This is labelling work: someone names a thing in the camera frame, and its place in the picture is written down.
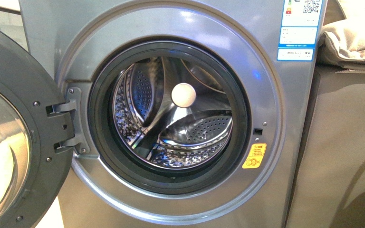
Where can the grey front-load washing machine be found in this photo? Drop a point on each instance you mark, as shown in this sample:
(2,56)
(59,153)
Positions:
(167,98)

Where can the round washing machine door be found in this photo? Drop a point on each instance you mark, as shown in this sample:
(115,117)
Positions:
(33,165)

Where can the orange warning sticker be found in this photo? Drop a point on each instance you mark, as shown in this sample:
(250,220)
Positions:
(255,156)

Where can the blue white energy label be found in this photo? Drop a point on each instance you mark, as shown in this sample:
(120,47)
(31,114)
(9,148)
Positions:
(299,29)

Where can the beige sofa cushion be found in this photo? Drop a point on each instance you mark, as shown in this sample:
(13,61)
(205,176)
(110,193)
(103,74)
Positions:
(342,39)

